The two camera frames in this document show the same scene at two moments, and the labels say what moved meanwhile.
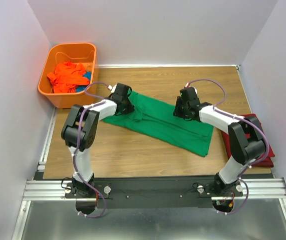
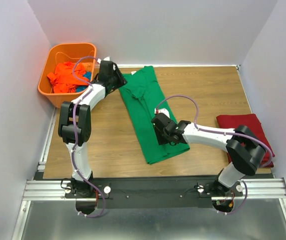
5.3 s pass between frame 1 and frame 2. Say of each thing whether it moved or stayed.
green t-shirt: moved
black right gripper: moved
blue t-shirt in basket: stayed
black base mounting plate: stayed
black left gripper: moved
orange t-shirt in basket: stayed
